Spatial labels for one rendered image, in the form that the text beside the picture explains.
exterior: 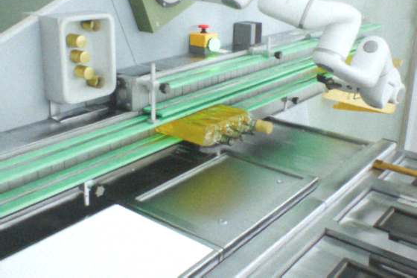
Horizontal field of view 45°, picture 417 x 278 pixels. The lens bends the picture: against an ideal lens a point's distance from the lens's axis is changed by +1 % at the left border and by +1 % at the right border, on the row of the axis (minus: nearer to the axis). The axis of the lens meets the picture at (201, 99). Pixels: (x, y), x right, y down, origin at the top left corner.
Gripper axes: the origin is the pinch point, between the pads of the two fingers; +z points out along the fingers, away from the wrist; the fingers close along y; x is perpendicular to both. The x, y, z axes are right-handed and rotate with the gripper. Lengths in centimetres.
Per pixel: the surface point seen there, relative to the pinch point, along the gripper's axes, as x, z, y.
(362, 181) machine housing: -10.4, -34.5, -31.4
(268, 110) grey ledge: -20.2, 23.1, -10.2
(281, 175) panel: -2, -20, -49
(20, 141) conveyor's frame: 37, 8, -105
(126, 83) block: 33, 13, -71
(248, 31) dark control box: 13.7, 29.6, -7.6
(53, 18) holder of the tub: 58, 16, -83
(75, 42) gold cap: 49, 17, -79
